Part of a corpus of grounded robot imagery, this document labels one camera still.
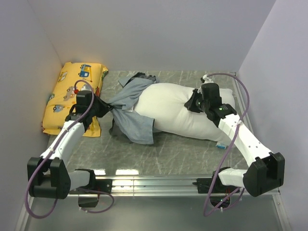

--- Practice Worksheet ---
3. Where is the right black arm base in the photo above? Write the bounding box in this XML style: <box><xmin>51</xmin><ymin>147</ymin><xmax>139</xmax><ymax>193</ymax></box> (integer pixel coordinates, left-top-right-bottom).
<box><xmin>192</xmin><ymin>177</ymin><xmax>237</xmax><ymax>209</ymax></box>

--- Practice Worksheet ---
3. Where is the white pillow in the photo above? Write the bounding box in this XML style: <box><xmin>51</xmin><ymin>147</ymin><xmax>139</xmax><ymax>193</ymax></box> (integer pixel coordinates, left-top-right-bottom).
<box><xmin>134</xmin><ymin>83</ymin><xmax>231</xmax><ymax>146</ymax></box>

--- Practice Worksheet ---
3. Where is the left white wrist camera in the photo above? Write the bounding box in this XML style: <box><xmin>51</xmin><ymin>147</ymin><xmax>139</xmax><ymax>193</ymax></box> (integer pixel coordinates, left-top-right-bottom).
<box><xmin>74</xmin><ymin>85</ymin><xmax>93</xmax><ymax>94</ymax></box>

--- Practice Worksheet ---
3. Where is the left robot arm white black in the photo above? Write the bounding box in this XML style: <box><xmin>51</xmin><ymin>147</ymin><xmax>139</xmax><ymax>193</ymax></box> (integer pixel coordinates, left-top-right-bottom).
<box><xmin>27</xmin><ymin>90</ymin><xmax>112</xmax><ymax>199</ymax></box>

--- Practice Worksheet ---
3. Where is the aluminium rail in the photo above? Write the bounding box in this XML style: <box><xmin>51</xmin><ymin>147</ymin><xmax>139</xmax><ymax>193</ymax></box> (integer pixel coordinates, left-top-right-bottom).
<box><xmin>232</xmin><ymin>78</ymin><xmax>254</xmax><ymax>133</ymax></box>
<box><xmin>67</xmin><ymin>177</ymin><xmax>280</xmax><ymax>198</ymax></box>

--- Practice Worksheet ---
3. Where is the yellow cartoon car pillow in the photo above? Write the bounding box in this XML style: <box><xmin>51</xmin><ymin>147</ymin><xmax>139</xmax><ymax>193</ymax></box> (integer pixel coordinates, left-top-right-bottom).
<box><xmin>42</xmin><ymin>62</ymin><xmax>109</xmax><ymax>135</ymax></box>

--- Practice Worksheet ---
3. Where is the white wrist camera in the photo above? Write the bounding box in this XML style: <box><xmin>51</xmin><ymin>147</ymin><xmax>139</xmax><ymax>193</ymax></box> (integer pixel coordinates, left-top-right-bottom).
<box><xmin>200</xmin><ymin>74</ymin><xmax>214</xmax><ymax>84</ymax></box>
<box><xmin>74</xmin><ymin>85</ymin><xmax>93</xmax><ymax>94</ymax></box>

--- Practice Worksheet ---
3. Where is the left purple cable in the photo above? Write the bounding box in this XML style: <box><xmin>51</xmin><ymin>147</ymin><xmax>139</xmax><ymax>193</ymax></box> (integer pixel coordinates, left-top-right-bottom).
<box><xmin>24</xmin><ymin>80</ymin><xmax>95</xmax><ymax>219</ymax></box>

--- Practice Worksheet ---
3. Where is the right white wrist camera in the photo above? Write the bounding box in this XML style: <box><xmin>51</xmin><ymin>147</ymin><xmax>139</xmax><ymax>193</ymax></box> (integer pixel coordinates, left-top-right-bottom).
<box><xmin>200</xmin><ymin>74</ymin><xmax>214</xmax><ymax>84</ymax></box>

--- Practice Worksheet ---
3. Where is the grey striped pillowcase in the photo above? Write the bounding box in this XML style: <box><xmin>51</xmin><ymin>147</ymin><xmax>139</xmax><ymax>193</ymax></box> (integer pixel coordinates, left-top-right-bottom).
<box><xmin>109</xmin><ymin>72</ymin><xmax>159</xmax><ymax>145</ymax></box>

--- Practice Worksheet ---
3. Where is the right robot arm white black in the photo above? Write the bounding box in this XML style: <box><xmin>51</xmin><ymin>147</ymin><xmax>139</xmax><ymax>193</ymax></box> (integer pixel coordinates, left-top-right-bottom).
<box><xmin>184</xmin><ymin>83</ymin><xmax>285</xmax><ymax>197</ymax></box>

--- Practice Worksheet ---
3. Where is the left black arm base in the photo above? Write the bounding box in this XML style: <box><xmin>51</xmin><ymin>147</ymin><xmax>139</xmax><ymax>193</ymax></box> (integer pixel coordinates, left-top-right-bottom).
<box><xmin>77</xmin><ymin>179</ymin><xmax>113</xmax><ymax>208</ymax></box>

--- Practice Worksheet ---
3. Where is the aluminium right side rail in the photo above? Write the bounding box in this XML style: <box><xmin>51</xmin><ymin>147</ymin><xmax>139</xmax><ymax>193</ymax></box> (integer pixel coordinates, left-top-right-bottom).
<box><xmin>232</xmin><ymin>78</ymin><xmax>254</xmax><ymax>133</ymax></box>

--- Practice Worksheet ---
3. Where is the purple cable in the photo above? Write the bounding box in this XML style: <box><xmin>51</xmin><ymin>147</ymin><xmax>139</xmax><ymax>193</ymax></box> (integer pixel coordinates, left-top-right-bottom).
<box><xmin>24</xmin><ymin>80</ymin><xmax>95</xmax><ymax>219</ymax></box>
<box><xmin>203</xmin><ymin>73</ymin><xmax>250</xmax><ymax>217</ymax></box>

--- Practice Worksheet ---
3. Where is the aluminium front rail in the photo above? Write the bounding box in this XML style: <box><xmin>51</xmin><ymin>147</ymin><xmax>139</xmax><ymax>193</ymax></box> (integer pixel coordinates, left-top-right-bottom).
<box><xmin>67</xmin><ymin>177</ymin><xmax>280</xmax><ymax>198</ymax></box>

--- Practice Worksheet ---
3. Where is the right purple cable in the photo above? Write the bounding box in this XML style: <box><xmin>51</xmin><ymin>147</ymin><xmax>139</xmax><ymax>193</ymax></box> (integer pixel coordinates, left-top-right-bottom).
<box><xmin>203</xmin><ymin>73</ymin><xmax>250</xmax><ymax>217</ymax></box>

